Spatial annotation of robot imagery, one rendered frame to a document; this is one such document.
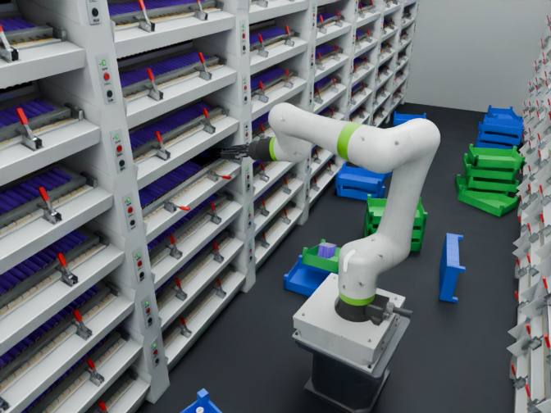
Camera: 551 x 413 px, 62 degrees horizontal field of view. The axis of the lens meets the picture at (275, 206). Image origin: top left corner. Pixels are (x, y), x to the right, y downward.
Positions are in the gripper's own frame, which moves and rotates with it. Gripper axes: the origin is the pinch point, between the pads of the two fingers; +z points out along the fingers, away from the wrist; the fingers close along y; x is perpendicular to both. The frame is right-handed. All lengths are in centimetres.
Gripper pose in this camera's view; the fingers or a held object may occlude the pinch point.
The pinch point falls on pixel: (217, 152)
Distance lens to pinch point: 185.4
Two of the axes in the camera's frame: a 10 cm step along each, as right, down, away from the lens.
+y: -4.2, 4.4, -7.9
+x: 2.1, 9.0, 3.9
